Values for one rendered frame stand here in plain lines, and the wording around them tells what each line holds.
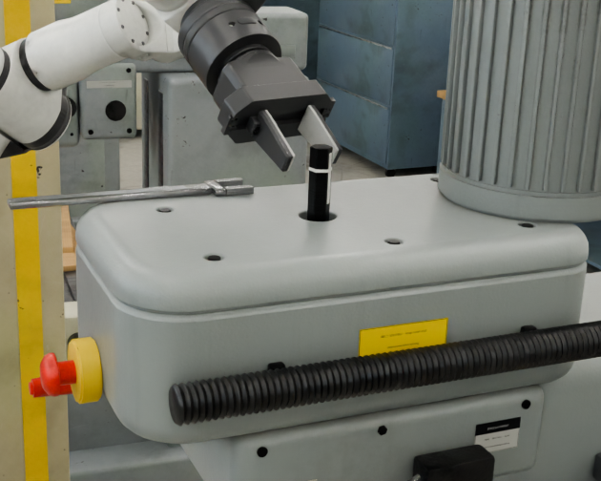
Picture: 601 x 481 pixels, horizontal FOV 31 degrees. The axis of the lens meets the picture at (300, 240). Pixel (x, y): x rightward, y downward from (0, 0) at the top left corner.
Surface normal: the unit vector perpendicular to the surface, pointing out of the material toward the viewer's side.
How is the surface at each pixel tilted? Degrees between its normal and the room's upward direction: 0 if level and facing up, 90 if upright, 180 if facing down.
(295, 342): 90
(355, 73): 90
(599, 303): 0
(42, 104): 85
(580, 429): 90
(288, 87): 30
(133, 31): 65
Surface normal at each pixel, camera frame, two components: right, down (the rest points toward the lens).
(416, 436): 0.40, 0.30
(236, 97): -0.33, -0.37
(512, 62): -0.50, 0.26
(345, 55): -0.92, 0.09
